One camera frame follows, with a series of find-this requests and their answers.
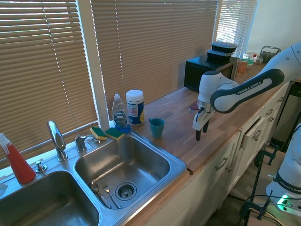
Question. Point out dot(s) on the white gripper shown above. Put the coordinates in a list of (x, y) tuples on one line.
[(200, 118)]

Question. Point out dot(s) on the teal plastic mug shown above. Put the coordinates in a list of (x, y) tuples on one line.
[(157, 128)]

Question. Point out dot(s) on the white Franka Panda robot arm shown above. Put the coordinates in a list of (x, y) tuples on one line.
[(249, 88)]

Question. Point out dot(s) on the stainless steel double sink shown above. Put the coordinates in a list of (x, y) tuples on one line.
[(131, 160)]

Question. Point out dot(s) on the metal sink drain strainer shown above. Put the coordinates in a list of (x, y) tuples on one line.
[(125, 191)]

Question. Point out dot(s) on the chrome sink sprayer head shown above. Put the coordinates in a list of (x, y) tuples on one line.
[(81, 143)]

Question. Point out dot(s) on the chrome sink faucet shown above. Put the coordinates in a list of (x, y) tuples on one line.
[(57, 141)]

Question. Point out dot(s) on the chrome sink knob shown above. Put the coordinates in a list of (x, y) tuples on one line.
[(41, 166)]

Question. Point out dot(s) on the white kitchen cabinet run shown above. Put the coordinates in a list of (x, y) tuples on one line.
[(225, 169)]

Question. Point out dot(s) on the black microwave oven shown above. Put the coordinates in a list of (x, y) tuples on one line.
[(195, 73)]

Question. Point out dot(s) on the white cleaning wipes canister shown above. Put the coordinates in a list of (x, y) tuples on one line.
[(135, 108)]

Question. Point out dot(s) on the black clamp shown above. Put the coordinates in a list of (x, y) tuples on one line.
[(258, 208), (270, 155)]

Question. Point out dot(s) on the orange container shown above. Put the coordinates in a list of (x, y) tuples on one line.
[(242, 67)]

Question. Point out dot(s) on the black plastic food container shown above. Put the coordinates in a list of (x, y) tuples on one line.
[(223, 46), (217, 56)]

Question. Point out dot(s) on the clear Dawn dish soap bottle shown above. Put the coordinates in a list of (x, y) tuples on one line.
[(120, 115)]

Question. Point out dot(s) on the yellow green sponge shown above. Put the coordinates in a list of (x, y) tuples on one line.
[(114, 134), (98, 133)]

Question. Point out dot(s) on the clear jar with white lid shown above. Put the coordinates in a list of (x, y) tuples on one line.
[(250, 56)]

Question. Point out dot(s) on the wide tan window blind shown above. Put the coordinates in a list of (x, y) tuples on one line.
[(152, 47), (40, 70)]

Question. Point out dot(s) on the grey cutlery basket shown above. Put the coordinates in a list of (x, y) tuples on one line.
[(268, 55)]

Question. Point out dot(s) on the metal fork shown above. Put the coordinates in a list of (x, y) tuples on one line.
[(107, 189)]

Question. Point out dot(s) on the narrow white window blind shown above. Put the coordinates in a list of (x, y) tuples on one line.
[(235, 23)]

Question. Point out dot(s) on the metal spoon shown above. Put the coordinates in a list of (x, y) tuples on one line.
[(95, 187)]

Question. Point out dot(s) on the red spray bottle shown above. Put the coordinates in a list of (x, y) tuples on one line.
[(20, 164)]

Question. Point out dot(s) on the red wrist camera mount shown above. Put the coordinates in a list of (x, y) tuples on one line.
[(194, 109)]

